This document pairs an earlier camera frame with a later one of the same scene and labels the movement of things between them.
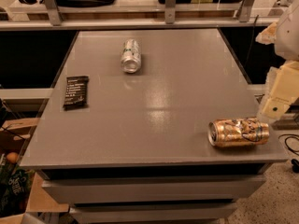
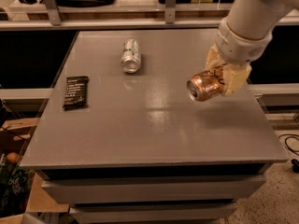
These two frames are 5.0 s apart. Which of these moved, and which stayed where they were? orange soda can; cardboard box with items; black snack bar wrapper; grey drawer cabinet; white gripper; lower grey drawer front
Moved: orange soda can; white gripper
Stayed: black snack bar wrapper; cardboard box with items; lower grey drawer front; grey drawer cabinet
